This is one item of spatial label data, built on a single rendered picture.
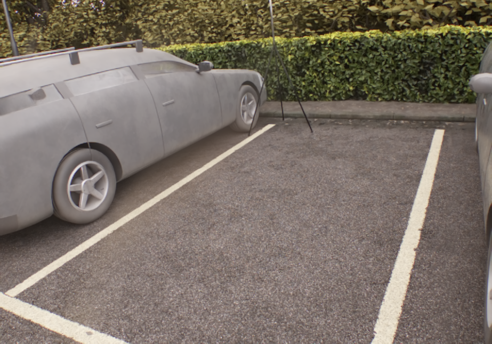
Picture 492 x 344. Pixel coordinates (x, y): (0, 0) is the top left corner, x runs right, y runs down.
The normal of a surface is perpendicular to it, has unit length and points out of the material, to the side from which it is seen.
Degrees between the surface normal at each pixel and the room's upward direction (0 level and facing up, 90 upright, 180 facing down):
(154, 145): 93
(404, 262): 0
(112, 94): 64
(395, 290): 0
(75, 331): 0
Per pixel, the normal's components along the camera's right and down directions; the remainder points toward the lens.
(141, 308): -0.11, -0.94
